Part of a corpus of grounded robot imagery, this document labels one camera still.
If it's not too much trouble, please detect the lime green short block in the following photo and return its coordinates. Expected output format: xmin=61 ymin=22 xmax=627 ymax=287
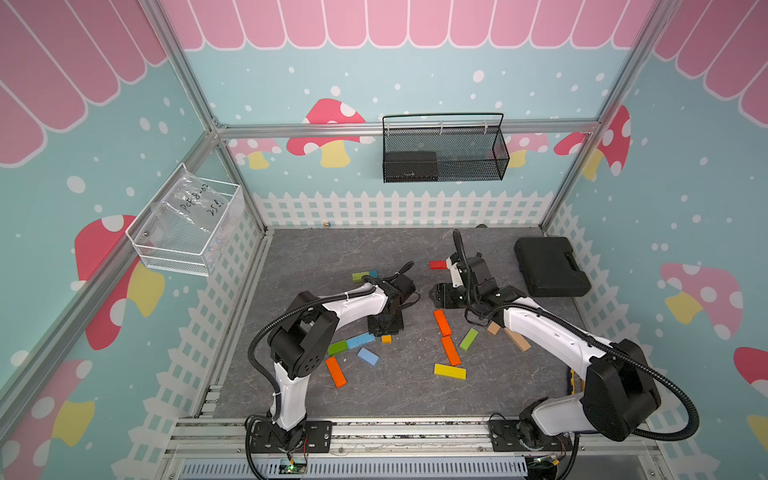
xmin=352 ymin=271 xmax=370 ymax=282

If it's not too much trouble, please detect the orange block middle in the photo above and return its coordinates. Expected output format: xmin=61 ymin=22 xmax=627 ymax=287
xmin=441 ymin=336 xmax=461 ymax=367

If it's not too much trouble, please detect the black box in basket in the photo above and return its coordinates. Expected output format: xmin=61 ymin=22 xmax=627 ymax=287
xmin=382 ymin=151 xmax=439 ymax=183

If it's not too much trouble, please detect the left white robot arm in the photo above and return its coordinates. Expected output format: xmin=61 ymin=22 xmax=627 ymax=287
xmin=245 ymin=261 xmax=418 ymax=452

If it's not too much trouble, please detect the black wire mesh basket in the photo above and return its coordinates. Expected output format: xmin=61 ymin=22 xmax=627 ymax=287
xmin=381 ymin=112 xmax=510 ymax=182

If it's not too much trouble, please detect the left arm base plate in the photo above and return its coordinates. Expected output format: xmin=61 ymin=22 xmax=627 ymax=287
xmin=246 ymin=420 xmax=333 ymax=454

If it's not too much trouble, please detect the lime green block right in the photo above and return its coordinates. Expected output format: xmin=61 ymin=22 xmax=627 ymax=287
xmin=459 ymin=328 xmax=479 ymax=351

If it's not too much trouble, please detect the plastic bag in basket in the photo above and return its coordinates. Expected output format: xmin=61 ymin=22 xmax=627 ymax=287
xmin=142 ymin=172 xmax=238 ymax=267

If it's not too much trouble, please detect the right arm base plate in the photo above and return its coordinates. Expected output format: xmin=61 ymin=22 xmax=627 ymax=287
xmin=487 ymin=417 xmax=572 ymax=455

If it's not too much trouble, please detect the light blue long block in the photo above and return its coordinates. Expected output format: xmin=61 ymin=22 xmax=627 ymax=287
xmin=346 ymin=333 xmax=376 ymax=350

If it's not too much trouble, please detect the orange long block left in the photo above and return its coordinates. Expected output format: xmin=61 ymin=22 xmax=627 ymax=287
xmin=325 ymin=357 xmax=347 ymax=389

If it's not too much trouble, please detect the tan wooden long block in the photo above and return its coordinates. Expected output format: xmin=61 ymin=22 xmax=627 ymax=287
xmin=504 ymin=328 xmax=531 ymax=352

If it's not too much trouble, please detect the black plastic tool case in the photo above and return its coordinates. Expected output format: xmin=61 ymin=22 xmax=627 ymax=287
xmin=514 ymin=237 xmax=592 ymax=297

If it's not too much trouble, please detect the clear wire wall basket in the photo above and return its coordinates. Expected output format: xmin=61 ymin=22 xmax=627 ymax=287
xmin=125 ymin=164 xmax=245 ymax=277

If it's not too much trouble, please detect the yellow long block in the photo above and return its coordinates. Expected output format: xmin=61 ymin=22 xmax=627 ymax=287
xmin=433 ymin=364 xmax=467 ymax=380

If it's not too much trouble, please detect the light blue short block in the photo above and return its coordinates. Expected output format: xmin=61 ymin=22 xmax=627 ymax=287
xmin=358 ymin=348 xmax=380 ymax=366

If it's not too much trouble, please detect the green circuit board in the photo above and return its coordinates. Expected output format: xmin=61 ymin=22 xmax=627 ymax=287
xmin=278 ymin=459 xmax=307 ymax=475

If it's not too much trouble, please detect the tan wooden short block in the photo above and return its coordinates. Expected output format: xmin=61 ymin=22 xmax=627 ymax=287
xmin=487 ymin=321 xmax=501 ymax=336

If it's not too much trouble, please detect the red-orange block upper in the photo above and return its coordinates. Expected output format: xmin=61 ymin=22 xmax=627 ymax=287
xmin=433 ymin=309 xmax=452 ymax=337

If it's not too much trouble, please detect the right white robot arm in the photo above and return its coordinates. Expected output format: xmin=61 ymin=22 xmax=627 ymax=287
xmin=430 ymin=230 xmax=700 ymax=450

